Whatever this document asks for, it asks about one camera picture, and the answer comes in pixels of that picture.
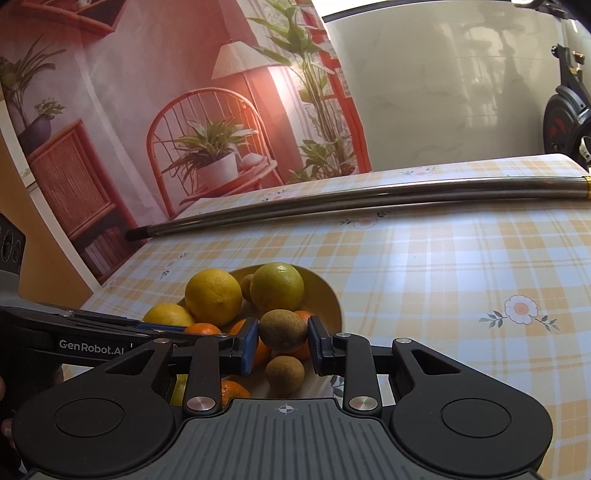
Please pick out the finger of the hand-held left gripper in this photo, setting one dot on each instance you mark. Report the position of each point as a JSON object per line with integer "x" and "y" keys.
{"x": 143, "y": 337}
{"x": 157, "y": 328}

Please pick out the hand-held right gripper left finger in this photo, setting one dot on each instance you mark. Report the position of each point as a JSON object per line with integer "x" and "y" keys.
{"x": 249, "y": 346}

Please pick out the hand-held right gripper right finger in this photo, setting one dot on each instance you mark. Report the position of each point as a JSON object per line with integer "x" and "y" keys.
{"x": 316, "y": 348}

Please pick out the large yellow lemon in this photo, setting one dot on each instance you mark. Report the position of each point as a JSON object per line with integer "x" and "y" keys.
{"x": 168, "y": 316}
{"x": 213, "y": 297}

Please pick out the cream round plate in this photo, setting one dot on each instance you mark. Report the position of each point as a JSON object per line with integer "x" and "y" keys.
{"x": 323, "y": 304}

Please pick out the yellow-green citrus fruit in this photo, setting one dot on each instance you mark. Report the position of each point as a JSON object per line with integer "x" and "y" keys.
{"x": 179, "y": 392}
{"x": 277, "y": 286}

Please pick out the person's left hand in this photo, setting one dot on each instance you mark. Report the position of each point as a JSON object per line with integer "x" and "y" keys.
{"x": 7, "y": 429}

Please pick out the grey perforated device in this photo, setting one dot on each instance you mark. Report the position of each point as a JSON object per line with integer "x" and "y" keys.
{"x": 9, "y": 249}

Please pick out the checked floral tablecloth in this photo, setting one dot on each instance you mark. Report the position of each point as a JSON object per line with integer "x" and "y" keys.
{"x": 461, "y": 286}

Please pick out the long metal pole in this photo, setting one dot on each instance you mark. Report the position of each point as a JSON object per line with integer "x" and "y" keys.
{"x": 369, "y": 198}

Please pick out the black exercise bike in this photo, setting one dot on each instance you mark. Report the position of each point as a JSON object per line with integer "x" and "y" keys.
{"x": 561, "y": 115}

